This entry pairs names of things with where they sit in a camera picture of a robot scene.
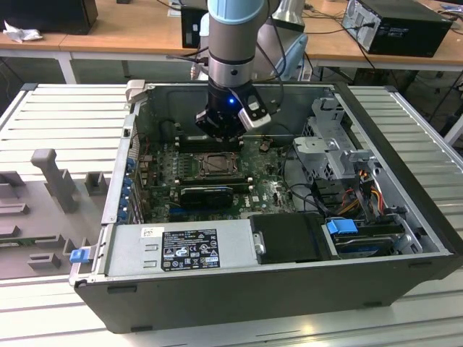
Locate silver CPU green edge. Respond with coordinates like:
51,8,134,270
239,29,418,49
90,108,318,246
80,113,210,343
208,157,232,174

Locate metal CPU socket cover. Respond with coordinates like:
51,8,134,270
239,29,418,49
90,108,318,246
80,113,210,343
197,153,240,178

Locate CPU socket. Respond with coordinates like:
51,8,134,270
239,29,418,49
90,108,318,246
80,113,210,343
195,151,243,180

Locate black graphics card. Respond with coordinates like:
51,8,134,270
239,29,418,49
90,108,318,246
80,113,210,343
179,186,235,210

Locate green motherboard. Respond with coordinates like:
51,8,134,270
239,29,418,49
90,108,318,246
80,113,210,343
139,139,301,223

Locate silver metal drive cage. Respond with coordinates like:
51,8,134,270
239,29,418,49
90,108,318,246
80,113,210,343
292,95,384,185

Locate black drive box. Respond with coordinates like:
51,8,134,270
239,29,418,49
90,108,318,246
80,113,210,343
249,212,328,265

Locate silver power supply unit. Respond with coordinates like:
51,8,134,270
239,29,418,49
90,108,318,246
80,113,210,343
92,218,267,279

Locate blue disk carrier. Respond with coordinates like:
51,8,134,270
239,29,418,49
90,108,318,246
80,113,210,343
325,218,359,247

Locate black grey PC case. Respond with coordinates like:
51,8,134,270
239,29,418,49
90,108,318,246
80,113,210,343
68,79,463,333

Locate hard disk drive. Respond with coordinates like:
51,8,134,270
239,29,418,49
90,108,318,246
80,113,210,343
334,234,395,260

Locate large black computer case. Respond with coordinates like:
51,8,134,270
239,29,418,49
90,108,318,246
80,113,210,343
0,0,99,36

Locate grey parts rack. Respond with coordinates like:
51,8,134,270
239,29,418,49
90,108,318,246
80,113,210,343
0,147,113,281

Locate crumpled white paper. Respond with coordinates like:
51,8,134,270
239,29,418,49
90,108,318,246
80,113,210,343
2,20,44,43

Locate green RAM stick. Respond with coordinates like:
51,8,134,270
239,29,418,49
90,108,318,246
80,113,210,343
0,237,39,249

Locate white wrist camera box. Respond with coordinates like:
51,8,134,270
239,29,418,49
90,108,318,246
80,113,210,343
237,100,273,130

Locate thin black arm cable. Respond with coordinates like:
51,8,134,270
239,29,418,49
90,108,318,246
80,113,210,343
166,46,211,81

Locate thick black cable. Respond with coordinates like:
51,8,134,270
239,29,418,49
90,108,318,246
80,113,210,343
281,150,326,218

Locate grey case release handle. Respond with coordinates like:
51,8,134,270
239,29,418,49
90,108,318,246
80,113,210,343
125,80,147,106

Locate wooden desk white frame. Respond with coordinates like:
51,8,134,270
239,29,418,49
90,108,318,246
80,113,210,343
307,0,463,87
0,0,268,86

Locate orange yellow power wires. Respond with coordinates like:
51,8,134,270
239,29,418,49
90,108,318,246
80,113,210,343
339,183,385,218

